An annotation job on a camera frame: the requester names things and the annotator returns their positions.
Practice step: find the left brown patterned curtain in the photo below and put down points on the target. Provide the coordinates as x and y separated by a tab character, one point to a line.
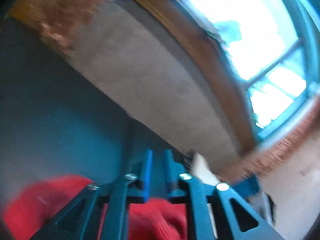
56	22

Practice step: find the window with frame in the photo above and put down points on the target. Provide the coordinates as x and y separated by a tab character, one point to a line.
272	46

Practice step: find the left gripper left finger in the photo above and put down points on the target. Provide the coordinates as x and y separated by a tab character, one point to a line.
101	211

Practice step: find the blue plastic storage bin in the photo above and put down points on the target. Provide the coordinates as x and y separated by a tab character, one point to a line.
248	187

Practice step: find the brown patterned curtain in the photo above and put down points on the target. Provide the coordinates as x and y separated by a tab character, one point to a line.
264	160
56	22

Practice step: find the cream knit sweater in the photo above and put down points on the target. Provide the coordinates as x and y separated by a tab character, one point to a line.
201	170

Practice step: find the right brown patterned curtain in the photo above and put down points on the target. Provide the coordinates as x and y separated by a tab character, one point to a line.
264	160

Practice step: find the black leather padded bench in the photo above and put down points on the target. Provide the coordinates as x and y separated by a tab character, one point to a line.
55	122

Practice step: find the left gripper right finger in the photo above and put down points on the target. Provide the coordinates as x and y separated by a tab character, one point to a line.
213	212

